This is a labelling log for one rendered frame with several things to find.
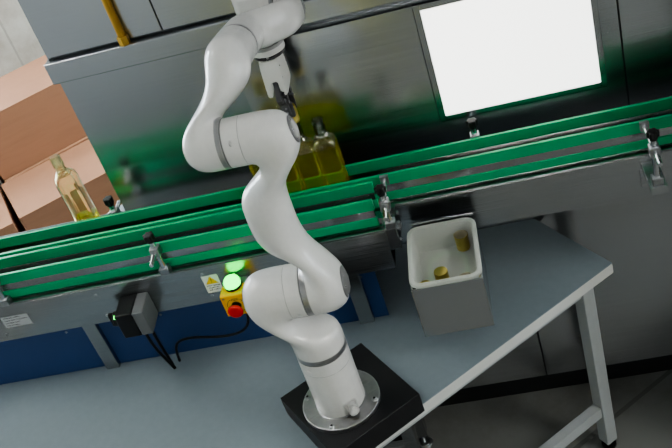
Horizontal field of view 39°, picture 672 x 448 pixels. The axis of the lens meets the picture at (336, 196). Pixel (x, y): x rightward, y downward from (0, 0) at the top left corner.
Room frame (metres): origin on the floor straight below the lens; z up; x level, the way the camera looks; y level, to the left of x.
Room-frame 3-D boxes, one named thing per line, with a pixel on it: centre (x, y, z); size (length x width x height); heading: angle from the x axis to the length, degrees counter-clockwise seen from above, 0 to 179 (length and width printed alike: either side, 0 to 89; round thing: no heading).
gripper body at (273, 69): (2.07, 0.04, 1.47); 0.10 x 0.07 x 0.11; 167
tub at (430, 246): (1.78, -0.20, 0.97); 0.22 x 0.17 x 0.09; 167
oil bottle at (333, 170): (2.06, -0.02, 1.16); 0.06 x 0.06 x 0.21; 76
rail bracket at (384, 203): (1.91, -0.11, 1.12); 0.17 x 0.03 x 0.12; 167
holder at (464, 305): (1.81, -0.21, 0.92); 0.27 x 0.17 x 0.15; 167
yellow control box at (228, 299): (1.94, 0.32, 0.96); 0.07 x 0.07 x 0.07; 77
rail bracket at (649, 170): (1.76, -0.73, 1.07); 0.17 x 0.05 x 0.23; 167
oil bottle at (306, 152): (2.07, 0.04, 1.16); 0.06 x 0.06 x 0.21; 77
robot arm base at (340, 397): (1.62, 0.15, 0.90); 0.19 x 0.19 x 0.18
